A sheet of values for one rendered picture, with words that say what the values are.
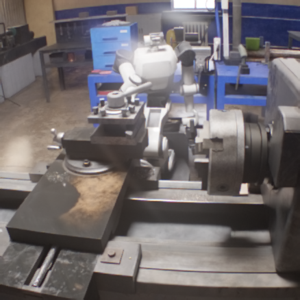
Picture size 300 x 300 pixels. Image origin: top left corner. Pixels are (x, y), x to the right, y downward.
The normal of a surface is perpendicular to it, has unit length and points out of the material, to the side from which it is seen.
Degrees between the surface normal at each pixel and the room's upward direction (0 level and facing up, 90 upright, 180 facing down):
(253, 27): 90
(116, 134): 0
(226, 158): 69
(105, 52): 90
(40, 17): 90
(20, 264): 0
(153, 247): 48
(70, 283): 0
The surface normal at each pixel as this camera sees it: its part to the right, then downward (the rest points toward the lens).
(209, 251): -0.15, -0.22
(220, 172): -0.15, 0.41
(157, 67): 0.11, 0.63
